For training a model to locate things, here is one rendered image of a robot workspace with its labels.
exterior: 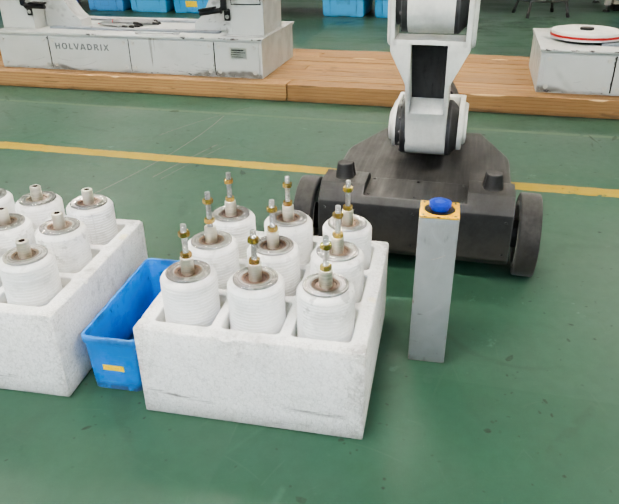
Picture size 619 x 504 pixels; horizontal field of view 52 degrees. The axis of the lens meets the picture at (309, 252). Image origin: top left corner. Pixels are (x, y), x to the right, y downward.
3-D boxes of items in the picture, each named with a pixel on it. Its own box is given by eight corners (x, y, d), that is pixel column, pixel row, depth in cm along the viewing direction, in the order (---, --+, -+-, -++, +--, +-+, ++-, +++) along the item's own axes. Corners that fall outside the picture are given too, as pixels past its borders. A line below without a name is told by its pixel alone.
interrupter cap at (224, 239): (182, 246, 116) (182, 243, 116) (206, 230, 122) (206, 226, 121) (217, 255, 113) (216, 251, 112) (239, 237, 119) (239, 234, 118)
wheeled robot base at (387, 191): (352, 166, 215) (354, 66, 199) (511, 178, 203) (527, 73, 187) (305, 253, 160) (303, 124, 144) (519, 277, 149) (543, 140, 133)
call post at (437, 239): (409, 338, 132) (420, 201, 117) (444, 342, 131) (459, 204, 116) (407, 359, 126) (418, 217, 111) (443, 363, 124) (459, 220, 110)
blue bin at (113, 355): (153, 303, 145) (146, 257, 139) (199, 307, 143) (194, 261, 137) (89, 388, 119) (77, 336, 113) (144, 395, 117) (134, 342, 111)
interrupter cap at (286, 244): (302, 248, 115) (302, 244, 114) (269, 261, 110) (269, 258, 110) (276, 234, 120) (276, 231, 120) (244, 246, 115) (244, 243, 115)
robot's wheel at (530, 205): (507, 251, 165) (518, 179, 156) (527, 253, 164) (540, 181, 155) (509, 290, 148) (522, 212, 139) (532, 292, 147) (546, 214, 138)
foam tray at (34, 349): (4, 275, 157) (-14, 208, 148) (153, 288, 151) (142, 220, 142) (-116, 375, 123) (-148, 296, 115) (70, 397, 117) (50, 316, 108)
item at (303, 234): (311, 309, 129) (310, 230, 121) (264, 308, 130) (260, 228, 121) (314, 285, 138) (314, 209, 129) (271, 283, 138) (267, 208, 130)
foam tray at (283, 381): (216, 296, 147) (210, 226, 139) (385, 313, 140) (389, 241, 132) (145, 410, 114) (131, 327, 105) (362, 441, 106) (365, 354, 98)
